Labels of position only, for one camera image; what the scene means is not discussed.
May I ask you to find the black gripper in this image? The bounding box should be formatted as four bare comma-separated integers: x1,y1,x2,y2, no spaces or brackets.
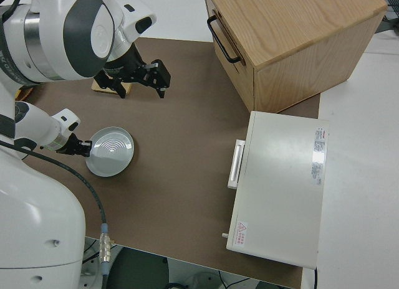
93,60,171,100
57,135,93,158

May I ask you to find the gray round plate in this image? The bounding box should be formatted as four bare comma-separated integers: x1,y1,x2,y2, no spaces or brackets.
85,126,135,178

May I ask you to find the wooden mug tree stand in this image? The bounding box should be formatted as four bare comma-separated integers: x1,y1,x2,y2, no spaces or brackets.
91,78,132,96

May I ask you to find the white toaster oven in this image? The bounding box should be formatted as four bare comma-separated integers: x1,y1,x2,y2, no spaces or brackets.
220,110,330,269

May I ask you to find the wooden drawer cabinet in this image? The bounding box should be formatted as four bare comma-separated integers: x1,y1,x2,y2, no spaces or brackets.
204,0,388,114

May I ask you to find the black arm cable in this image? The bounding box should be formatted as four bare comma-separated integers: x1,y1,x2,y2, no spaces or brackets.
0,138,112,279

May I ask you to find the black drawer handle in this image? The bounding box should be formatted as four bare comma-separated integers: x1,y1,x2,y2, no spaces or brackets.
206,15,243,64

